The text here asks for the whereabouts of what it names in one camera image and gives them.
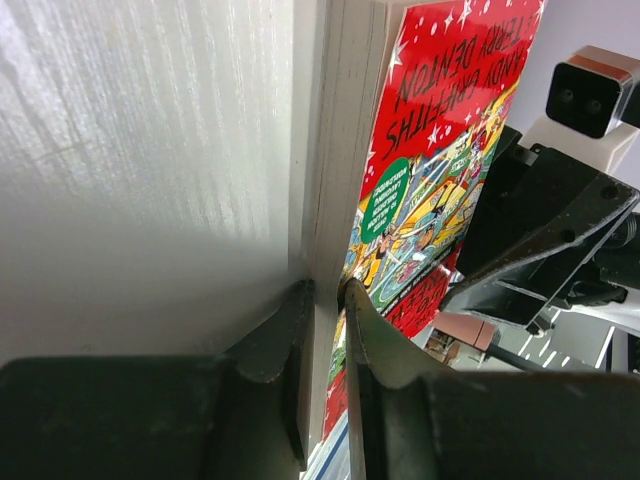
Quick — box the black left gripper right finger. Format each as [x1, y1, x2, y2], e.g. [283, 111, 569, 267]
[343, 279, 639, 479]

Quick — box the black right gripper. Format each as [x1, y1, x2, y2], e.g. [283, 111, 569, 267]
[442, 128, 639, 328]

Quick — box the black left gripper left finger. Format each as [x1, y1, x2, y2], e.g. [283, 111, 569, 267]
[1, 280, 315, 479]

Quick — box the red treehouse book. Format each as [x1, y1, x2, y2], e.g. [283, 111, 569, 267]
[304, 0, 549, 444]

